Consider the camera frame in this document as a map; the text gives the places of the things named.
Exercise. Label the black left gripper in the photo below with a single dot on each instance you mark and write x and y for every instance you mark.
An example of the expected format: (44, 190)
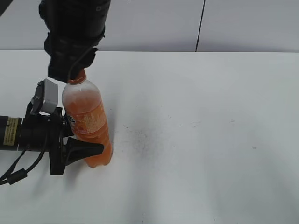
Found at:
(45, 133)

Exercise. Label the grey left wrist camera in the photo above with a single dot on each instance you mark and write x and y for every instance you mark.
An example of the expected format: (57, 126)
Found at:
(45, 98)

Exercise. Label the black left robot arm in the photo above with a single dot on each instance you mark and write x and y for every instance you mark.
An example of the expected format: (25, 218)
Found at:
(10, 130)

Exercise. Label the orange bottle cap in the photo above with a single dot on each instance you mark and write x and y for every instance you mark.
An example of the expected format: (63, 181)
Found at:
(81, 77)

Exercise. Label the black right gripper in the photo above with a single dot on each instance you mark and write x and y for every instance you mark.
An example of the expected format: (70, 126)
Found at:
(75, 28)

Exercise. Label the orange soda plastic bottle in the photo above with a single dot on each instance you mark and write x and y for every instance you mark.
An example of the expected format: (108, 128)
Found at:
(85, 111)

